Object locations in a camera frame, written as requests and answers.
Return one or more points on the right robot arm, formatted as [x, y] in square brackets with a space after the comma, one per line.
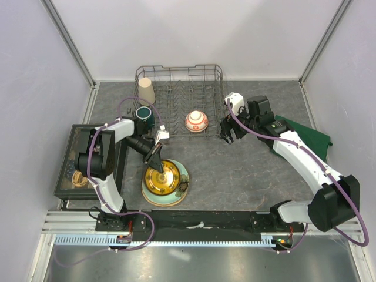
[336, 197]

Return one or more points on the beige plastic cup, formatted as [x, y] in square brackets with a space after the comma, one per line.
[146, 92]

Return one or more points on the black framed compartment box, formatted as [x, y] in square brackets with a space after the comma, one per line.
[71, 185]

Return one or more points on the grey wire dish rack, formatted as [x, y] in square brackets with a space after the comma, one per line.
[183, 89]

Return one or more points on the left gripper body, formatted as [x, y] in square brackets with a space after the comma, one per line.
[154, 150]

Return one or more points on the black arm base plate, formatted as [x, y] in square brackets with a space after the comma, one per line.
[195, 225]

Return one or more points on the green folded cloth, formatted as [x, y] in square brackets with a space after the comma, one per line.
[315, 140]

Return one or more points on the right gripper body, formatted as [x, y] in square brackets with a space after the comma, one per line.
[239, 131]

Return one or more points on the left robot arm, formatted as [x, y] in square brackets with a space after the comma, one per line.
[96, 158]

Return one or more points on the white red patterned bowl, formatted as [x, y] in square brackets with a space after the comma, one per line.
[196, 121]

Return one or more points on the dark green mug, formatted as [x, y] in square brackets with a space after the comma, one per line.
[145, 114]

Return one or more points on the yellow black patterned plate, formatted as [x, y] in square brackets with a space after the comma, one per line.
[162, 184]

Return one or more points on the cream bird pattern plate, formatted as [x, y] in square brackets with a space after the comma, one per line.
[168, 200]

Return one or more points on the mint green flower plate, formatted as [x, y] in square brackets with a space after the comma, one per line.
[184, 177]

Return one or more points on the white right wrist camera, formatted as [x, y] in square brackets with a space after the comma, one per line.
[236, 101]

